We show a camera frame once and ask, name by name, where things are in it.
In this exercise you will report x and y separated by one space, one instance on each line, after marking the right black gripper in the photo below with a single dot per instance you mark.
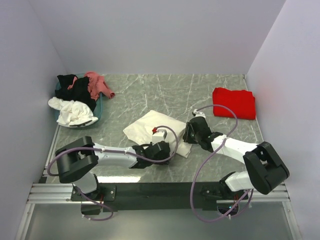
186 138

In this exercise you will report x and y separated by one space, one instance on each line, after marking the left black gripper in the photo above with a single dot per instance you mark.
166 163

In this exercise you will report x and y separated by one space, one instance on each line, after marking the cream white t-shirt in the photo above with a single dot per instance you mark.
140 131

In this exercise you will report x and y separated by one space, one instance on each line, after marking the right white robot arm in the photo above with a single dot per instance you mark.
264 168

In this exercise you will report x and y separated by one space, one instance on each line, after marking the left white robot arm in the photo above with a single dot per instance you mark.
76 160

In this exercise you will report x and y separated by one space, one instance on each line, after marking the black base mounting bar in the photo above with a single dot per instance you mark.
162 195

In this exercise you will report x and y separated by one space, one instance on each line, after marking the folded red t-shirt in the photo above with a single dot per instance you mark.
241 102

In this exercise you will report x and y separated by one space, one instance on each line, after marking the teal plastic basket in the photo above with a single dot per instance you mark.
100 110

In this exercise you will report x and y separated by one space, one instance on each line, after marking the pink t-shirt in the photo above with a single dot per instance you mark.
98 85

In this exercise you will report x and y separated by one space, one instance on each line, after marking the white t-shirt black trim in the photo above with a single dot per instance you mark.
72 114

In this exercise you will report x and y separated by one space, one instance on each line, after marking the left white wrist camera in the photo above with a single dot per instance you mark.
158 135

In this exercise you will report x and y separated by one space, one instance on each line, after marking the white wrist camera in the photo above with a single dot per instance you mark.
158 135
197 113

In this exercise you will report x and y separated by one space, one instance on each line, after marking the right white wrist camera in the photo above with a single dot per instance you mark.
197 113

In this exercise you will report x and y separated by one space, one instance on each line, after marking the aluminium frame rail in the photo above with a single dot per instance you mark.
42 193

